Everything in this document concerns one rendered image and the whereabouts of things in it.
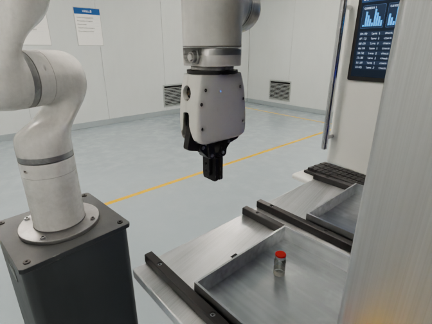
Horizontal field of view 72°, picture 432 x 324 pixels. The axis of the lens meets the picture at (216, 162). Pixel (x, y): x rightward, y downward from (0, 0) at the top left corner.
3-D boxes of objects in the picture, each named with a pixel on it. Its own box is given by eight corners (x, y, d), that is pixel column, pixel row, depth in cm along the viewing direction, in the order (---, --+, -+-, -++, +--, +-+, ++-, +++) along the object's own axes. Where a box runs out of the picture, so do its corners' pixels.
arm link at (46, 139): (5, 159, 69) (-25, 49, 60) (74, 139, 84) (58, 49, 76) (38, 168, 64) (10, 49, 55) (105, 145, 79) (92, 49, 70)
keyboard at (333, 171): (425, 199, 101) (427, 193, 101) (406, 212, 94) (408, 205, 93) (323, 164, 131) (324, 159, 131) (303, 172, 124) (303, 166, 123)
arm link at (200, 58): (206, 47, 37) (206, 72, 38) (253, 47, 42) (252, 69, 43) (168, 47, 43) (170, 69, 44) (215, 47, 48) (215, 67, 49)
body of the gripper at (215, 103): (200, 65, 38) (202, 149, 42) (254, 62, 44) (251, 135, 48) (168, 63, 43) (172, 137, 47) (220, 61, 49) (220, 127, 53)
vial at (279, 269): (287, 273, 57) (288, 255, 56) (279, 279, 56) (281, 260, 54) (277, 267, 59) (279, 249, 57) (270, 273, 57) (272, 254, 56)
